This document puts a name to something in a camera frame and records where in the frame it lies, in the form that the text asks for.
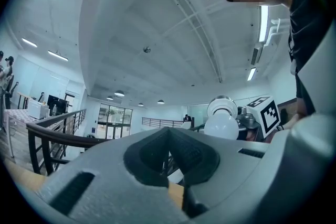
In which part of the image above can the ceiling air conditioner unit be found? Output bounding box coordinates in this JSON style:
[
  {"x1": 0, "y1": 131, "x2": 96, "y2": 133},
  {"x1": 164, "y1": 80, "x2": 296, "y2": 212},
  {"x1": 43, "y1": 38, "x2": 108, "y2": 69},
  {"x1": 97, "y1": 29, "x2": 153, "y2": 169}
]
[{"x1": 250, "y1": 42, "x2": 265, "y2": 66}]

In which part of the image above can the black office chair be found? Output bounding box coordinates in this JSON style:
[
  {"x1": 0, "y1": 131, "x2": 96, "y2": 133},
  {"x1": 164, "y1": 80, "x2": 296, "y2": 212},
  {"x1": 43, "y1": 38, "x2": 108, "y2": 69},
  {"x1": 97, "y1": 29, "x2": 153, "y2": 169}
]
[{"x1": 4, "y1": 74, "x2": 19, "y2": 110}]

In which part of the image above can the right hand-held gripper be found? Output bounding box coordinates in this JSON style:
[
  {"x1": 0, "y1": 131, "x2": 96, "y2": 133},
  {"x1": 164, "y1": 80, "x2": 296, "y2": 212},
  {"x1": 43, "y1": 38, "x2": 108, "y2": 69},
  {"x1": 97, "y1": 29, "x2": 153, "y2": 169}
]
[{"x1": 246, "y1": 96, "x2": 281, "y2": 143}]

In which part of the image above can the black balcony railing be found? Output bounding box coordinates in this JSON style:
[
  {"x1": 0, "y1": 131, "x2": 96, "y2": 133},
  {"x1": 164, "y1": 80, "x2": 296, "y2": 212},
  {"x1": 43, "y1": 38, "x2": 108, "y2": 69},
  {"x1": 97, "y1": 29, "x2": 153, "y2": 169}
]
[{"x1": 141, "y1": 117, "x2": 185, "y2": 130}]

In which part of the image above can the white ceiling pipe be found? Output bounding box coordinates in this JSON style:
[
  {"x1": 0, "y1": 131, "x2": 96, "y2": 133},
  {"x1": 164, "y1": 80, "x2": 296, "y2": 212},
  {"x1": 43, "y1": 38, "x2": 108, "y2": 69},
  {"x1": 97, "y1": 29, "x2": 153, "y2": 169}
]
[{"x1": 267, "y1": 18, "x2": 282, "y2": 46}]

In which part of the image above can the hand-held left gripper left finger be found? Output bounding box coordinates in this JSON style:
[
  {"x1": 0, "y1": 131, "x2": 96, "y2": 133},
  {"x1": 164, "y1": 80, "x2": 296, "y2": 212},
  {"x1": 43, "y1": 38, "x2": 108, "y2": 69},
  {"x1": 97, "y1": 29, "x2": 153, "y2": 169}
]
[{"x1": 33, "y1": 127, "x2": 191, "y2": 224}]

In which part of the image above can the white box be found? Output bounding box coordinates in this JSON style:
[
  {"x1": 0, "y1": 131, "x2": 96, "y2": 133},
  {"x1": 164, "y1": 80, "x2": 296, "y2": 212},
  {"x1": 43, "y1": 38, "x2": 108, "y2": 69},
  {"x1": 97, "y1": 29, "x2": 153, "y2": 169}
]
[{"x1": 27, "y1": 99, "x2": 51, "y2": 120}]

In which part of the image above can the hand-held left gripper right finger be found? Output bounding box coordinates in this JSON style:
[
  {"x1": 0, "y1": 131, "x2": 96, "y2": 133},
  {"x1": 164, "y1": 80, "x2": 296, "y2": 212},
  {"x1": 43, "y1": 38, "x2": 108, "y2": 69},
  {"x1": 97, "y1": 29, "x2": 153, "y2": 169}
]
[{"x1": 169, "y1": 112, "x2": 336, "y2": 224}]

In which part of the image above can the glass entrance door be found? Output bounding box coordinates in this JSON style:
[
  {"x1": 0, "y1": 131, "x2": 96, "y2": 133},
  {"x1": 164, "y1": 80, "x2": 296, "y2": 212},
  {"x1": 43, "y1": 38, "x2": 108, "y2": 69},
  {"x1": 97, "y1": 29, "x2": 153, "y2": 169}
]
[{"x1": 97, "y1": 103, "x2": 133, "y2": 140}]

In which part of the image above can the checkered table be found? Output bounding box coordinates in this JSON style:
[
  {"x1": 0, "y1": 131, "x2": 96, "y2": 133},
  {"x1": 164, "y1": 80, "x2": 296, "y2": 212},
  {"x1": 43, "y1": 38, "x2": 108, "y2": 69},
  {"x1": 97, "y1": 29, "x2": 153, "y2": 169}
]
[{"x1": 3, "y1": 108, "x2": 36, "y2": 158}]

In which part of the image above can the wooden side table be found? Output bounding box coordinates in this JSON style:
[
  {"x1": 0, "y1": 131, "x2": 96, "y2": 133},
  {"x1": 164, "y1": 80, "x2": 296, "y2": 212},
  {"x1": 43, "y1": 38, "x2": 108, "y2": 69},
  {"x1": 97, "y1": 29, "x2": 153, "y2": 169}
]
[{"x1": 16, "y1": 91, "x2": 36, "y2": 109}]

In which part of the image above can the silver desk lamp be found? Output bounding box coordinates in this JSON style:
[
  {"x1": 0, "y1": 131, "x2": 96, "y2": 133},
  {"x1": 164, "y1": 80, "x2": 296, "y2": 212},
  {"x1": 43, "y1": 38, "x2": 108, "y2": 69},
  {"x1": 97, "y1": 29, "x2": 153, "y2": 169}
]
[{"x1": 204, "y1": 95, "x2": 260, "y2": 141}]

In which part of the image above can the dark metal railing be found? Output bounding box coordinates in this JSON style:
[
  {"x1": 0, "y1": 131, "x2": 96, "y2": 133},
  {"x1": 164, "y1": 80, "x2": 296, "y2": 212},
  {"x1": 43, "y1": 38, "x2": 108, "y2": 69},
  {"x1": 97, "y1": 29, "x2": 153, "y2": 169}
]
[{"x1": 26, "y1": 109, "x2": 111, "y2": 175}]

